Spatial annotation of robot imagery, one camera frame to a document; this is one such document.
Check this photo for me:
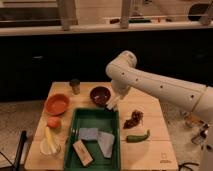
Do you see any black pole stand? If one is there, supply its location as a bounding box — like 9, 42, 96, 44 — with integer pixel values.
13, 130, 27, 171

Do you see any grey cloth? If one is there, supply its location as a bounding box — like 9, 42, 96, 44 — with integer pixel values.
98, 131, 115, 158

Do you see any wooden block brush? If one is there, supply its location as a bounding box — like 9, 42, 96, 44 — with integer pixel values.
73, 140, 93, 167

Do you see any orange bowl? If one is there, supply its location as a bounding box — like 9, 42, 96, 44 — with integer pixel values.
44, 93, 70, 116

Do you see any dried red chili bunch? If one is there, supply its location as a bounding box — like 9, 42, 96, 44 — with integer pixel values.
123, 110, 143, 129

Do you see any green plastic tray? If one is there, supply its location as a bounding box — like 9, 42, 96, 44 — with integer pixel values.
63, 108, 121, 171

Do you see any orange fruit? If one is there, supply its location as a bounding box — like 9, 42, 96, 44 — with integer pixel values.
47, 117, 61, 129

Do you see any yellow corn cob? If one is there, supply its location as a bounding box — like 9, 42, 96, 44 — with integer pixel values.
45, 126, 57, 154

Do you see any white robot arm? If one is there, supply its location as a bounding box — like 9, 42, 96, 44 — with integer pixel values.
106, 51, 213, 171

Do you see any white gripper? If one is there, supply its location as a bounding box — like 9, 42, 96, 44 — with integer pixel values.
111, 80, 130, 99

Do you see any purple bowl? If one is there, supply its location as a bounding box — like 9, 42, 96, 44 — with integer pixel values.
90, 86, 111, 107

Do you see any spice bottle rack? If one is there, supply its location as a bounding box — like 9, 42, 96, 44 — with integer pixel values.
183, 112, 209, 149

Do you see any white dish brush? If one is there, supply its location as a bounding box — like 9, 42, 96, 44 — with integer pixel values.
106, 95, 121, 111

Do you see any green chili pepper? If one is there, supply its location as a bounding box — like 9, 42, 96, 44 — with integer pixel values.
126, 130, 150, 143

